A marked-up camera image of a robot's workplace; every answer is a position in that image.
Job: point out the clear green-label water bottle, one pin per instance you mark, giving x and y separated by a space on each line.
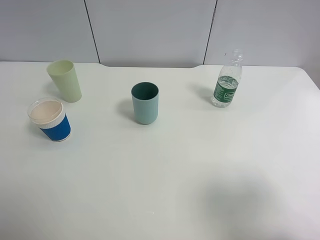
228 80

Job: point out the pale green plastic cup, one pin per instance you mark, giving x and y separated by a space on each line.
64 76

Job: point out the teal plastic cup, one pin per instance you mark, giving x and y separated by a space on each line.
145 99

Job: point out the blue sleeved paper cup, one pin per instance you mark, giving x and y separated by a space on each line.
49 115

